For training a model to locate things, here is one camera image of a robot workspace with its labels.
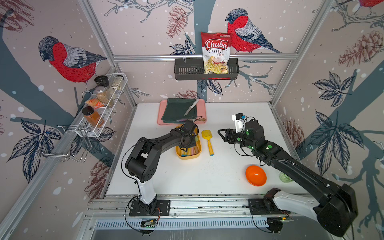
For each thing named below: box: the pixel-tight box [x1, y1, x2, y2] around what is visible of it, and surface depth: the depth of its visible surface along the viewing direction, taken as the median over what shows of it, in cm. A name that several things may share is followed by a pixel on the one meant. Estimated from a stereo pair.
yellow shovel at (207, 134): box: [201, 129, 215, 156], surface depth 101 cm
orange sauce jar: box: [82, 106, 105, 128], surface depth 67 cm
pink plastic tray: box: [157, 98, 207, 126], surface depth 120 cm
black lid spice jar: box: [94, 75, 110, 88], surface depth 75 cm
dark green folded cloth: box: [161, 98, 197, 124], surface depth 120 cm
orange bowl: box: [245, 165, 267, 187], surface depth 81 cm
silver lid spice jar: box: [95, 86, 115, 108], surface depth 74 cm
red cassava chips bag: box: [201, 32, 232, 74], surface depth 85 cm
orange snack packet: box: [84, 98, 105, 110], surface depth 72 cm
